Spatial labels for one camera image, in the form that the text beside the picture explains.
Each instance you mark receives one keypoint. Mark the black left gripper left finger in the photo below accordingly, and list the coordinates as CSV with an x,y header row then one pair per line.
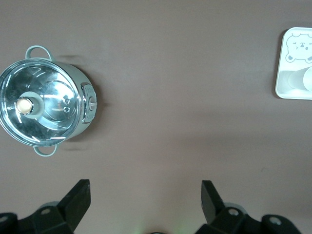
x,y
70,212

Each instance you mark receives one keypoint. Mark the glass pot lid with knob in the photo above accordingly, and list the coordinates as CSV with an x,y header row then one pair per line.
x,y
48,109

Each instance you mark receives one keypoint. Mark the white tray with bear print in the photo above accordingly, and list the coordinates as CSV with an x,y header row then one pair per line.
x,y
282,80

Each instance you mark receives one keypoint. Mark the grey-green electric cooking pot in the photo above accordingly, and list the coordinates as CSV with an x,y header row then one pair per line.
x,y
78,75

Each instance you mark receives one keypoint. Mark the white plastic cup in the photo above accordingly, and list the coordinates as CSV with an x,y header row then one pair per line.
x,y
307,78

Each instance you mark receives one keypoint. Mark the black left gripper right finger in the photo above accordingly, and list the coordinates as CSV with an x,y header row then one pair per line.
x,y
217,217

